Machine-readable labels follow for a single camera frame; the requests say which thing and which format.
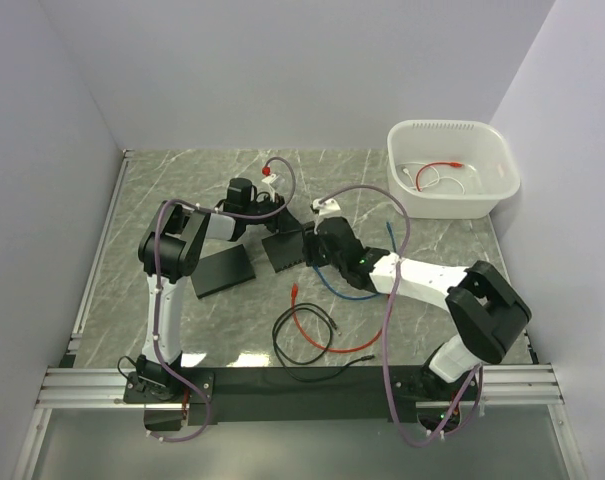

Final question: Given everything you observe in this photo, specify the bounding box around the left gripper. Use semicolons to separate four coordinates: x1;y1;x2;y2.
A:
244;194;303;235

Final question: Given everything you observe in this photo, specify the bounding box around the black network switch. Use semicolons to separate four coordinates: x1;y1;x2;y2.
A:
262;231;305;273

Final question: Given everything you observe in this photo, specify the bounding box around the blue ethernet cable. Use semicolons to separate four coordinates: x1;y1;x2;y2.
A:
311;222;399;301

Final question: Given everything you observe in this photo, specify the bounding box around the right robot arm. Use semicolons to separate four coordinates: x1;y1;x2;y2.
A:
302;217;532;399

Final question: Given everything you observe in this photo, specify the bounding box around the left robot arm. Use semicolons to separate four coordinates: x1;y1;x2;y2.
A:
136;172;299;402

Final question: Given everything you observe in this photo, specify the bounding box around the black flat box left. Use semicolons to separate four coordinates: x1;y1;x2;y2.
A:
191;244;256;299

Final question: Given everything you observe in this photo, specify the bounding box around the white plastic basin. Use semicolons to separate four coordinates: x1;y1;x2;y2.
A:
387;120;521;220

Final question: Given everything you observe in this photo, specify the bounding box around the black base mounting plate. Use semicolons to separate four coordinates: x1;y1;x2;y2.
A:
121;366;478;426

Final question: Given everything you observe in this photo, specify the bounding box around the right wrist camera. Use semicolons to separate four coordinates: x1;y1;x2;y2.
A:
311;198;342;229

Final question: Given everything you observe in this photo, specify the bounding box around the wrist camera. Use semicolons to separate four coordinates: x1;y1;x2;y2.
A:
261;166;286;197
311;198;342;229

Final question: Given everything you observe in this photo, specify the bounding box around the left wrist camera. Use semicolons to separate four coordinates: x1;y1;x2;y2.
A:
261;166;286;197

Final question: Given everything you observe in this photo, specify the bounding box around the red ethernet cable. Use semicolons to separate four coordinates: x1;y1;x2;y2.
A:
289;282;383;354

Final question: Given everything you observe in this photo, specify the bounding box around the white cable in basin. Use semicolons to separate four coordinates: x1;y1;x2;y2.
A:
400;163;483;196

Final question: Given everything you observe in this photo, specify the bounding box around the red cable in basin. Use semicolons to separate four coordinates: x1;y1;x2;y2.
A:
414;160;462;193

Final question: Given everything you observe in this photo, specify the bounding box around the aluminium frame rail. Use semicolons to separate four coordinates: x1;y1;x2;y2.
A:
35;365;564;410

